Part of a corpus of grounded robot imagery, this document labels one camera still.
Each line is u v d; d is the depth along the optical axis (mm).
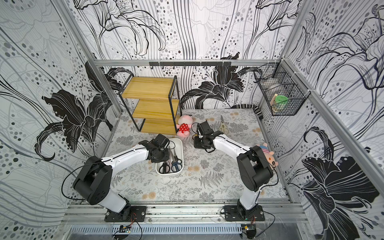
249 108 1192
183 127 1010
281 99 783
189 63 925
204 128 719
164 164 885
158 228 701
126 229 718
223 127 1075
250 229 713
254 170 465
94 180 443
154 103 1012
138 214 734
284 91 797
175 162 905
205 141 700
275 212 738
